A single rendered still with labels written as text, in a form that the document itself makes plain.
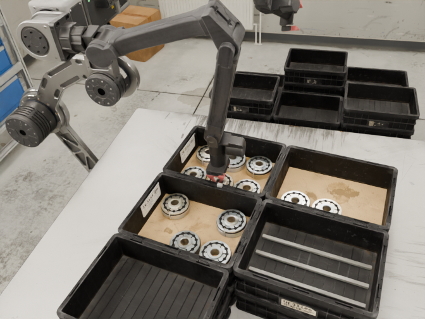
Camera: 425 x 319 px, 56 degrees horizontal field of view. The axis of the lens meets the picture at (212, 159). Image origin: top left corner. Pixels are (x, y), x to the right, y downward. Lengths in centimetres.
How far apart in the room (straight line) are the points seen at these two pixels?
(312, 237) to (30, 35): 108
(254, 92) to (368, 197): 136
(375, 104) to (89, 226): 182
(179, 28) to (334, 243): 83
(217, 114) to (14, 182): 221
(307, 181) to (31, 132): 122
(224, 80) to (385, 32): 336
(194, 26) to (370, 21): 340
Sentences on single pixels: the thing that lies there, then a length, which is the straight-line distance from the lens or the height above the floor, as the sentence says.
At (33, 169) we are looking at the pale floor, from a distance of 325.
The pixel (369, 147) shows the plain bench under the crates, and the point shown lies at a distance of 198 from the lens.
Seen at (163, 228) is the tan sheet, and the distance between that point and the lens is 144.
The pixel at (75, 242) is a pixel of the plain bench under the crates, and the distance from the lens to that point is 167.
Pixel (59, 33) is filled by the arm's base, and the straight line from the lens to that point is 126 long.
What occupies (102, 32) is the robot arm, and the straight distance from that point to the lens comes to 123.
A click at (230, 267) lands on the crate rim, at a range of 120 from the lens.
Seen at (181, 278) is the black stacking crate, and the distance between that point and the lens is 132.
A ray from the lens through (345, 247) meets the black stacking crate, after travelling 140.
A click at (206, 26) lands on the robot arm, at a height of 153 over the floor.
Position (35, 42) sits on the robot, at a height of 145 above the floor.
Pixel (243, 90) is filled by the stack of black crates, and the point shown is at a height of 49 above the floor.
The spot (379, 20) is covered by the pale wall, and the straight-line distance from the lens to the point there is 433.
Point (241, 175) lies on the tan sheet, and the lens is 159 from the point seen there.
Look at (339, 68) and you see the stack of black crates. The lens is 301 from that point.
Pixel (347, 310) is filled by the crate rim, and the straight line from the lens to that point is 117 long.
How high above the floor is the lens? 193
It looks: 42 degrees down
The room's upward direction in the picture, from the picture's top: 5 degrees counter-clockwise
